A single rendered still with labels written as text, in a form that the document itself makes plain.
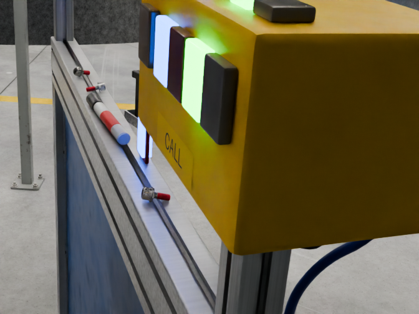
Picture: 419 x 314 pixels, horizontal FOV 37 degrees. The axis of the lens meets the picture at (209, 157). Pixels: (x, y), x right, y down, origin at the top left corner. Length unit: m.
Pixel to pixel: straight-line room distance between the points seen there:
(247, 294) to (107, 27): 2.14
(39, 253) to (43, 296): 0.24
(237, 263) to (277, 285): 0.03
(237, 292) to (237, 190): 0.12
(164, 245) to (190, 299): 0.07
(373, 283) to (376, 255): 0.18
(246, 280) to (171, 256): 0.14
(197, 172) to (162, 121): 0.06
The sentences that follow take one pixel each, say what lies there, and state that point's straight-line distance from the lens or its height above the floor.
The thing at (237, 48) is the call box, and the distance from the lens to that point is 0.23.
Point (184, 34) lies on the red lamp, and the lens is 0.27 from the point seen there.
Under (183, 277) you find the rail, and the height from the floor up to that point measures 0.86.
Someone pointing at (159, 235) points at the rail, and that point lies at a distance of 0.50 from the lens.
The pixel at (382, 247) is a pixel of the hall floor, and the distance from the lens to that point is 2.33.
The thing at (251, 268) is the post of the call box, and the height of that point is 0.93.
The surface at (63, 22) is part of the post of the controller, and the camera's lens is 1.12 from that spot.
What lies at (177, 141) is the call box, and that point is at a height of 1.00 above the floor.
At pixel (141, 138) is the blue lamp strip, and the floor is 0.88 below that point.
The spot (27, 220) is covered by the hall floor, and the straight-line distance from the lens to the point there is 2.32.
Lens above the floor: 1.11
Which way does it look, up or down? 23 degrees down
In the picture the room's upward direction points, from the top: 5 degrees clockwise
